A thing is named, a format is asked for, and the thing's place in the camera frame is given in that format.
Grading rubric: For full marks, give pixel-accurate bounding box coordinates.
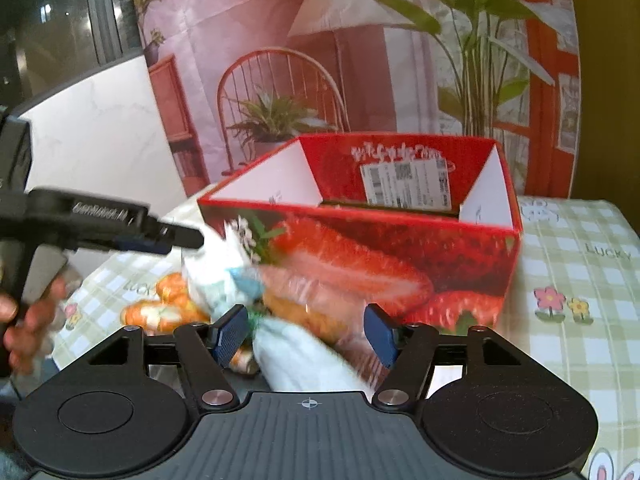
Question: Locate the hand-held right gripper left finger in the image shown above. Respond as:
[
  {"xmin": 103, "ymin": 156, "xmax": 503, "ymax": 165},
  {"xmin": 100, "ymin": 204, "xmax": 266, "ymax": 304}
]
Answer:
[{"xmin": 87, "ymin": 304, "xmax": 249, "ymax": 412}]

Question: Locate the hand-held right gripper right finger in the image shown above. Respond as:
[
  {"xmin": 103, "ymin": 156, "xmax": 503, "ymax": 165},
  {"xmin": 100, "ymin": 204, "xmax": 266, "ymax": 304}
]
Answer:
[{"xmin": 364, "ymin": 304, "xmax": 526, "ymax": 412}]

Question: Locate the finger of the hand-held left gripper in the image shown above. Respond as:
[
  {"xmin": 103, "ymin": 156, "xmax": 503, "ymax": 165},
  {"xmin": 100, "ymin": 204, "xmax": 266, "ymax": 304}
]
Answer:
[
  {"xmin": 147, "ymin": 220, "xmax": 206, "ymax": 251},
  {"xmin": 97, "ymin": 234, "xmax": 172, "ymax": 256}
]

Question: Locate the flower print plastic bag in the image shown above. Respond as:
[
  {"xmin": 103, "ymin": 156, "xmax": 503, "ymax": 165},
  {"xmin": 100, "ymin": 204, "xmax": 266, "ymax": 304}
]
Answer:
[{"xmin": 182, "ymin": 215, "xmax": 288, "ymax": 320}]

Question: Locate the white soft bag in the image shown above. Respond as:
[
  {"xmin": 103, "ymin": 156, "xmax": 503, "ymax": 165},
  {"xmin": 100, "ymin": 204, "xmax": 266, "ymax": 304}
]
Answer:
[{"xmin": 252, "ymin": 315, "xmax": 373, "ymax": 393}]

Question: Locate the red strawberry print cardboard box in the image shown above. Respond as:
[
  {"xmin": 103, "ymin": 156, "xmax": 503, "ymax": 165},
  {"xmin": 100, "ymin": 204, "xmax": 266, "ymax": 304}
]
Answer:
[{"xmin": 197, "ymin": 132, "xmax": 523, "ymax": 361}]

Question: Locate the person's left hand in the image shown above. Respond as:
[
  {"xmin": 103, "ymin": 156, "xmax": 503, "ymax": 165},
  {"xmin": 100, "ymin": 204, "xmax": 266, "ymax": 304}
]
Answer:
[{"xmin": 0, "ymin": 277, "xmax": 68, "ymax": 376}]

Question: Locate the orange carrot plush toy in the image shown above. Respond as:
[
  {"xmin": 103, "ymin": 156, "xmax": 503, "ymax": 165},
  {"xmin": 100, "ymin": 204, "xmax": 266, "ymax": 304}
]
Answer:
[
  {"xmin": 120, "ymin": 300, "xmax": 211, "ymax": 334},
  {"xmin": 156, "ymin": 272, "xmax": 192, "ymax": 307}
]

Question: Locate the brown plush toy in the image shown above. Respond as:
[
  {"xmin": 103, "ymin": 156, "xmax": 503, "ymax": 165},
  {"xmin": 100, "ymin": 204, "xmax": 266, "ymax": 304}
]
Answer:
[{"xmin": 262, "ymin": 289, "xmax": 351, "ymax": 352}]

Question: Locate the dark glass window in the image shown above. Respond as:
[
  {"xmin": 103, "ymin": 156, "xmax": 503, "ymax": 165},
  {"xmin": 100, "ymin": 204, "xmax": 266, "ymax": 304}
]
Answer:
[{"xmin": 0, "ymin": 0, "xmax": 146, "ymax": 111}]

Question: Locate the green checkered tablecloth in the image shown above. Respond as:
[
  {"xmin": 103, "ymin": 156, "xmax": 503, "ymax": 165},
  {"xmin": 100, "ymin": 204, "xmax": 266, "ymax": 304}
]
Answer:
[{"xmin": 50, "ymin": 192, "xmax": 640, "ymax": 480}]

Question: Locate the wall poster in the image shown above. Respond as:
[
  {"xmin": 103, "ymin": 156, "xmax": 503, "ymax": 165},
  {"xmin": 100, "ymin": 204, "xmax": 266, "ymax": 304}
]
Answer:
[{"xmin": 127, "ymin": 0, "xmax": 581, "ymax": 198}]

